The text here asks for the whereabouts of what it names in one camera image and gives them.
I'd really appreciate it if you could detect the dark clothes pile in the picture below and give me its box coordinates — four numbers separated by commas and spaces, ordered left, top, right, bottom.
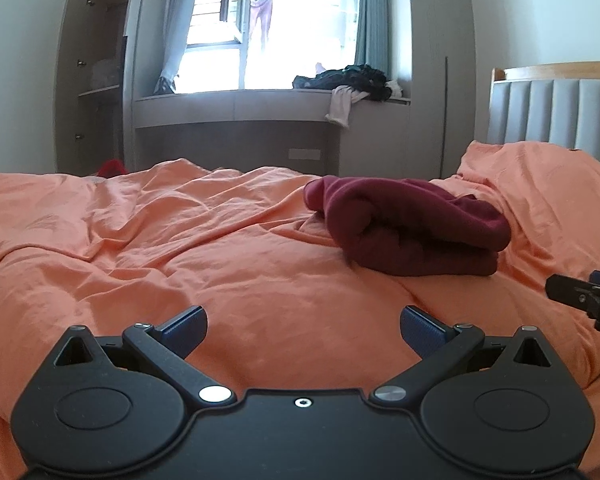
292, 64, 404, 102

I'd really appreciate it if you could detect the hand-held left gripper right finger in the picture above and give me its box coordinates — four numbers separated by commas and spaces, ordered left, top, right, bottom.
369, 306, 554, 408

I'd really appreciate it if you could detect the blue-grey curtain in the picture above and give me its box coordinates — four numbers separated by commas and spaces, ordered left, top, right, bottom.
355, 0, 413, 86

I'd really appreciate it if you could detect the tall beige wardrobe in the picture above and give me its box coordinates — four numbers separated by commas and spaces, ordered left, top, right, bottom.
409, 0, 477, 181

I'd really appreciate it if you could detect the open shelf cabinet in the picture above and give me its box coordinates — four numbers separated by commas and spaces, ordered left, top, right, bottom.
55, 0, 147, 177

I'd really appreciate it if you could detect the orange pillow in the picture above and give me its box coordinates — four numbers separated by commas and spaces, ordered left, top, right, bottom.
455, 140, 600, 281

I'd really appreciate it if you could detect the hanging pink garment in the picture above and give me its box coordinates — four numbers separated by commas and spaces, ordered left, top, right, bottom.
248, 0, 274, 54

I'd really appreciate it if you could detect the dark red garment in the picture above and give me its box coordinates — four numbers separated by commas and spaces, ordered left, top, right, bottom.
303, 176, 512, 278

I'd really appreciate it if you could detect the orange bed blanket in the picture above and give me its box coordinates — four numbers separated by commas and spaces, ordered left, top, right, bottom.
0, 157, 600, 480

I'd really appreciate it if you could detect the bright red object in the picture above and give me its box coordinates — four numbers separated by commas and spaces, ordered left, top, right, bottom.
96, 159, 129, 179

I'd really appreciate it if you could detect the grey padded headboard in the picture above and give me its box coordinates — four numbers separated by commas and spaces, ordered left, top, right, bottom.
487, 61, 600, 177

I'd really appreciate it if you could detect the white cloth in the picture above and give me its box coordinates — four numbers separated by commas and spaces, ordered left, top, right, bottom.
325, 85, 369, 129

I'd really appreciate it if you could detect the sheer grey curtain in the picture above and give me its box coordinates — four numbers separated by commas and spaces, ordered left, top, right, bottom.
153, 0, 207, 96

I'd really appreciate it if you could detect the window bench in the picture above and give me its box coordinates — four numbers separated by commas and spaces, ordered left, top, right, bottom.
132, 87, 413, 182

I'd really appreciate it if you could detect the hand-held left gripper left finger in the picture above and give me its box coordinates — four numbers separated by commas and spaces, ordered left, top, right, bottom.
54, 305, 237, 409

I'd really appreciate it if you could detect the window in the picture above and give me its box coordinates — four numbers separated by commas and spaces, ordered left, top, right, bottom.
185, 0, 362, 93

